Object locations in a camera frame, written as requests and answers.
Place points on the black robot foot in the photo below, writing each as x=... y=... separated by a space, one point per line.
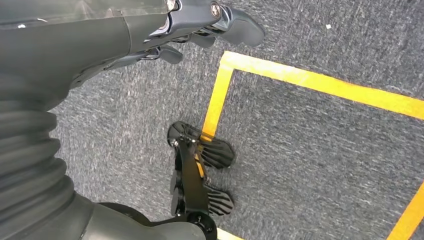
x=192 y=175

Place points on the yellow floor tape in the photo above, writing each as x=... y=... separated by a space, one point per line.
x=298 y=76

